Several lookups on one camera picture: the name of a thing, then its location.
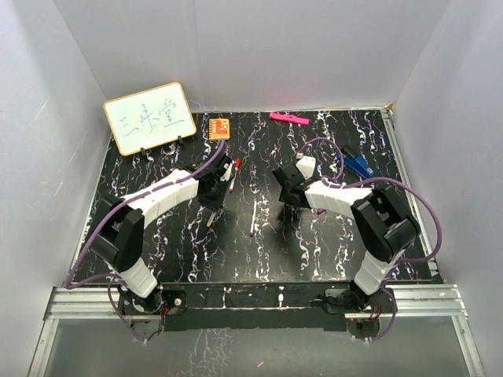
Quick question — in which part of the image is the red-tipped white pen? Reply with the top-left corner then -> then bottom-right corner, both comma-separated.
229,158 -> 241,193

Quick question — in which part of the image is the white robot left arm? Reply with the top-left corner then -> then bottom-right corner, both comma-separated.
89,151 -> 233,313

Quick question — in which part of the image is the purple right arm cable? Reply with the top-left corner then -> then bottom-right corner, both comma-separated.
298,137 -> 445,342

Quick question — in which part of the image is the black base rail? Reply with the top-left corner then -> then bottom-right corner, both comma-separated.
117,280 -> 398,334

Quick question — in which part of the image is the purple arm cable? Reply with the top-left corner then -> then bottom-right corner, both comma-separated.
64,139 -> 227,346
298,137 -> 445,342

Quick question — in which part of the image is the pink plastic clip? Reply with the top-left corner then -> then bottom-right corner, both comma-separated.
269,112 -> 310,126

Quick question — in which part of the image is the yellow-tipped white pen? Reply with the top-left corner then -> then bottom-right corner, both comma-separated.
207,211 -> 216,227

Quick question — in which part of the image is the blue clamp tool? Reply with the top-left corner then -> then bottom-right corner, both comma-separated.
341,148 -> 374,179

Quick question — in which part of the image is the purple-tipped white pen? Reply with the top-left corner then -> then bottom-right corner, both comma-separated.
249,200 -> 257,237

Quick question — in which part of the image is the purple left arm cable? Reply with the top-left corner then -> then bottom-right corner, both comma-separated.
64,139 -> 227,346

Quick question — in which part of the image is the small wooden-framed whiteboard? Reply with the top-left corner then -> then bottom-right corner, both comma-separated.
103,82 -> 196,156

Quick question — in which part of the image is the aluminium frame rail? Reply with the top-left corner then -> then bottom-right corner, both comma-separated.
380,108 -> 486,376

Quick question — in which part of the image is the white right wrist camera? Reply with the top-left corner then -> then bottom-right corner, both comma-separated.
296,154 -> 317,179

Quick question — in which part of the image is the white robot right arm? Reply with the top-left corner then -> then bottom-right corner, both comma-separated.
273,163 -> 420,312

